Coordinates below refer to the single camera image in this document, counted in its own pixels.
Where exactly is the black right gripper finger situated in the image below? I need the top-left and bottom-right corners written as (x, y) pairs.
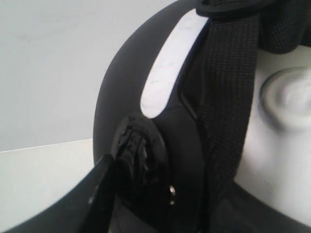
top-left (4, 155), bottom-right (115, 233)

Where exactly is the black helmet with tinted visor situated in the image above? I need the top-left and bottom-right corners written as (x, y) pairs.
top-left (4, 0), bottom-right (311, 233)

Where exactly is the white mannequin head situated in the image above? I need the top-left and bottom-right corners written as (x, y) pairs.
top-left (235, 46), bottom-right (311, 224)

